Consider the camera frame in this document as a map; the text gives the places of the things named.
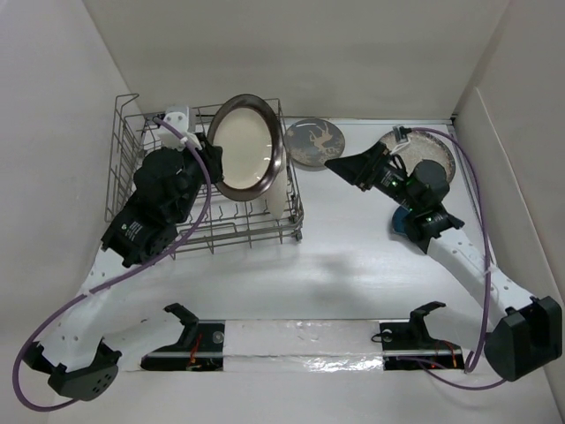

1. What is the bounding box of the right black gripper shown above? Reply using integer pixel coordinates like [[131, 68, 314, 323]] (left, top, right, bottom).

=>
[[325, 140, 420, 213]]

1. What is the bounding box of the cream plate with metallic rim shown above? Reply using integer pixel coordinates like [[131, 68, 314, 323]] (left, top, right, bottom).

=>
[[207, 94, 286, 202]]

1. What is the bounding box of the grey plate with deer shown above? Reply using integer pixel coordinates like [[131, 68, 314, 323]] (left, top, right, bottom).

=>
[[284, 118, 345, 169]]

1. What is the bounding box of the dark blue plate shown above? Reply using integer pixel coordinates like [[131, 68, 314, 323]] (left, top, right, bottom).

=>
[[390, 206, 411, 239]]

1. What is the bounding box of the cream three-section divided plate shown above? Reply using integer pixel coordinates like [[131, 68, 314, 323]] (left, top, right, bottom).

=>
[[266, 170, 287, 220]]

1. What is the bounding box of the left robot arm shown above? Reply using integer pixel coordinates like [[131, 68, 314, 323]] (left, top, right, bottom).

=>
[[11, 130, 222, 413]]

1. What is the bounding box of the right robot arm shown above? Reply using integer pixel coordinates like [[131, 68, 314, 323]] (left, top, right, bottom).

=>
[[325, 142, 563, 382]]

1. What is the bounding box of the speckled beige round plate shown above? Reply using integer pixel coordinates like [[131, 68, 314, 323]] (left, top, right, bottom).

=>
[[397, 132, 456, 183]]

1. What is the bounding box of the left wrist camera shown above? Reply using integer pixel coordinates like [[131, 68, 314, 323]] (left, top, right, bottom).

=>
[[154, 106, 201, 151]]

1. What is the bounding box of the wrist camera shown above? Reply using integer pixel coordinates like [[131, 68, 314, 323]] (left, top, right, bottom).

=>
[[393, 125, 412, 148], [154, 106, 201, 151]]

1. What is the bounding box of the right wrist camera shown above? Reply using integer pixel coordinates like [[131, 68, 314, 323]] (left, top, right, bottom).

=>
[[393, 125, 412, 148]]

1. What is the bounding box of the grey wire dish rack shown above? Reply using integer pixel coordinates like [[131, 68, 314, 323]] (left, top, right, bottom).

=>
[[104, 94, 304, 257]]

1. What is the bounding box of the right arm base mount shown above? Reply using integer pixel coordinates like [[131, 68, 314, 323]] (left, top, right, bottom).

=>
[[371, 301, 464, 371]]

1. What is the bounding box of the metal rail bar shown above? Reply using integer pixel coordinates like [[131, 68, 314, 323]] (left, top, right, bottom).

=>
[[145, 346, 463, 359]]

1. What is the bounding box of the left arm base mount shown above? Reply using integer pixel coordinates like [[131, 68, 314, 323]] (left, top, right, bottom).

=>
[[140, 303, 226, 372]]

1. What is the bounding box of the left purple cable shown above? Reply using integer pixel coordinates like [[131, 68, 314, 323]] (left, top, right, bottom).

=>
[[11, 118, 211, 413]]

